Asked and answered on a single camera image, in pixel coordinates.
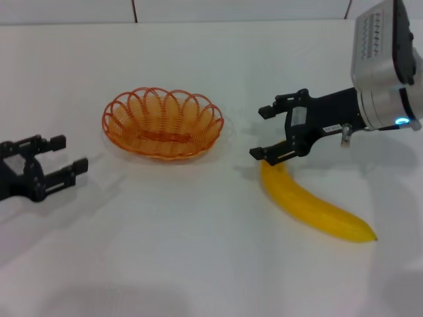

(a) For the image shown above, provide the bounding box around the yellow banana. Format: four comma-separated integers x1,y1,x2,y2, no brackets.
260,140,379,244

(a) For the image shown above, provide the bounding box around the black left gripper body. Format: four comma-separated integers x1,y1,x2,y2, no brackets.
0,140,46,204

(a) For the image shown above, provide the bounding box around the orange woven plastic basket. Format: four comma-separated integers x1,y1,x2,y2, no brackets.
101,87,225,162

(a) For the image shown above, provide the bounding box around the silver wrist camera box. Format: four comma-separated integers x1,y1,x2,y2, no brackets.
350,0,416,88

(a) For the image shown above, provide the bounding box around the right gripper cable with plug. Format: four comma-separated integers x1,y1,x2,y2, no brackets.
340,120,422,149

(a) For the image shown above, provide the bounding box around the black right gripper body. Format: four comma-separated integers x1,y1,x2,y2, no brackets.
284,87,367,159

